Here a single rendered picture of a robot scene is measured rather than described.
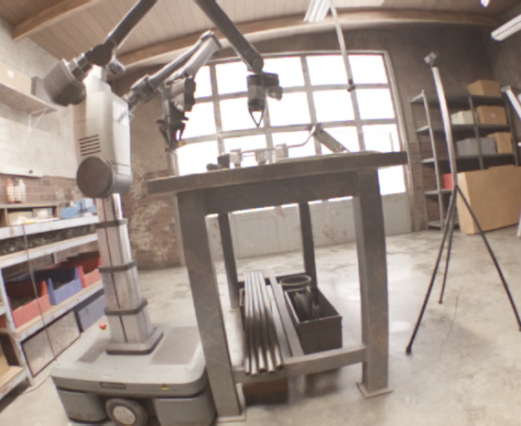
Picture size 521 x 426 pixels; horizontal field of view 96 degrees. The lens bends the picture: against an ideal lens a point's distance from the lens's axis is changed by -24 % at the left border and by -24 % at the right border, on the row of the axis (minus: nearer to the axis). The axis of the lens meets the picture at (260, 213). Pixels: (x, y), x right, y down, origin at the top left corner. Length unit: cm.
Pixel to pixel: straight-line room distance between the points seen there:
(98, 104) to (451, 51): 553
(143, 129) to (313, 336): 369
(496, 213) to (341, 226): 222
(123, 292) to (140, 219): 319
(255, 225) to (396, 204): 210
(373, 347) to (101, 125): 125
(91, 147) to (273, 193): 68
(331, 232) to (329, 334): 307
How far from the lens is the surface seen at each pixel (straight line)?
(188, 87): 100
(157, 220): 430
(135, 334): 126
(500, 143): 549
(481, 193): 439
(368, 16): 463
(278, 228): 424
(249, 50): 117
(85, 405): 133
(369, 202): 103
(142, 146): 442
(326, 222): 436
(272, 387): 134
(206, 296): 100
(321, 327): 140
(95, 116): 120
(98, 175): 117
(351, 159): 91
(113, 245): 121
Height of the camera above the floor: 79
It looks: 3 degrees down
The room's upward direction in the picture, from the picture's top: 7 degrees counter-clockwise
